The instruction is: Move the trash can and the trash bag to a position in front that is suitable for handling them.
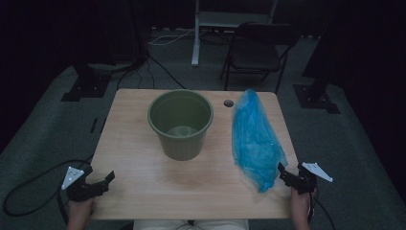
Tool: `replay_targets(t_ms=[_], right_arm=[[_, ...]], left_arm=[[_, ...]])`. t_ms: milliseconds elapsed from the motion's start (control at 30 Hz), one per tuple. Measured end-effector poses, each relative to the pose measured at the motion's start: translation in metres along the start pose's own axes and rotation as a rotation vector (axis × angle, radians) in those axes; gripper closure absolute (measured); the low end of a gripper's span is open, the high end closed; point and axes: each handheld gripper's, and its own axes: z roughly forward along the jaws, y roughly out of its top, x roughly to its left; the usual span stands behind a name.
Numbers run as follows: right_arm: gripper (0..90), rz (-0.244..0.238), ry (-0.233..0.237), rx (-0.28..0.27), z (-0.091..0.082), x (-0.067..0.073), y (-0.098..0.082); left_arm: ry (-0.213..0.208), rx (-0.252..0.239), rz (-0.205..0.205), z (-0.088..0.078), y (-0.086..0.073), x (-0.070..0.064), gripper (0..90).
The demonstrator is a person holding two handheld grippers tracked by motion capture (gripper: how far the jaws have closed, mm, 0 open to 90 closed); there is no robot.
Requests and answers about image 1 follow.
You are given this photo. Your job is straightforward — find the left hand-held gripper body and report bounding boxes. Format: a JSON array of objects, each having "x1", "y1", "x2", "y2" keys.
[{"x1": 60, "y1": 164, "x2": 98, "y2": 203}]

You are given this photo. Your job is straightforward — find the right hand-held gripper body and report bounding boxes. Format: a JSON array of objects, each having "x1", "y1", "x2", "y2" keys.
[{"x1": 291, "y1": 161, "x2": 334, "y2": 196}]

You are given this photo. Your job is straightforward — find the blue plastic bag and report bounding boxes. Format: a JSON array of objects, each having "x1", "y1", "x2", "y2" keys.
[{"x1": 231, "y1": 88, "x2": 289, "y2": 194}]

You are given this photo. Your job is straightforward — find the green plastic bin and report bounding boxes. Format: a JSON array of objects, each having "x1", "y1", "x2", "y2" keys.
[{"x1": 147, "y1": 89, "x2": 214, "y2": 162}]

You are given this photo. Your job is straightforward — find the person's right hand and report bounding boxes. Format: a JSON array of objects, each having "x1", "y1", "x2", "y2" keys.
[{"x1": 290, "y1": 187, "x2": 318, "y2": 219}]

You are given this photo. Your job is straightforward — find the person's left hand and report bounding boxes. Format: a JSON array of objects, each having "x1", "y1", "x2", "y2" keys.
[{"x1": 67, "y1": 196, "x2": 96, "y2": 224}]

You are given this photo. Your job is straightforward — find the black stand with square base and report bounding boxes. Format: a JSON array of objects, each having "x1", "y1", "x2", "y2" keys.
[
  {"x1": 292, "y1": 63, "x2": 341, "y2": 115},
  {"x1": 60, "y1": 61, "x2": 133, "y2": 103}
]

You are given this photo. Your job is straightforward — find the black folding chair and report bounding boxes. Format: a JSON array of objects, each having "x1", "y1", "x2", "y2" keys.
[{"x1": 219, "y1": 21, "x2": 301, "y2": 95}]

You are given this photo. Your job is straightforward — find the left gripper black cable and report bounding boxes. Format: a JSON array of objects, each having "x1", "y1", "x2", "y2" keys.
[{"x1": 2, "y1": 155, "x2": 95, "y2": 225}]

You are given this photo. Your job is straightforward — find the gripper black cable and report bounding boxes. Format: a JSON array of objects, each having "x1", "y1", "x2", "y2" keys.
[
  {"x1": 306, "y1": 191, "x2": 337, "y2": 230},
  {"x1": 2, "y1": 155, "x2": 95, "y2": 225}
]

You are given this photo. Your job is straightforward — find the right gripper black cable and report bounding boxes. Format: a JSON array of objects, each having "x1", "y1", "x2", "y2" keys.
[{"x1": 306, "y1": 191, "x2": 337, "y2": 230}]

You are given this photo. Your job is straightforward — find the black floor cables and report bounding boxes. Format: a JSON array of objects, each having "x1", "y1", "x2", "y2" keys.
[{"x1": 116, "y1": 54, "x2": 188, "y2": 91}]

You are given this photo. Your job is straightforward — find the white floor cable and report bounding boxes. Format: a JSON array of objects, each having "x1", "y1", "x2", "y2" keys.
[{"x1": 147, "y1": 29, "x2": 196, "y2": 46}]

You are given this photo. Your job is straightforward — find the white desk frame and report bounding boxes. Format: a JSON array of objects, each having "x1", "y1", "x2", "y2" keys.
[{"x1": 191, "y1": 0, "x2": 279, "y2": 67}]

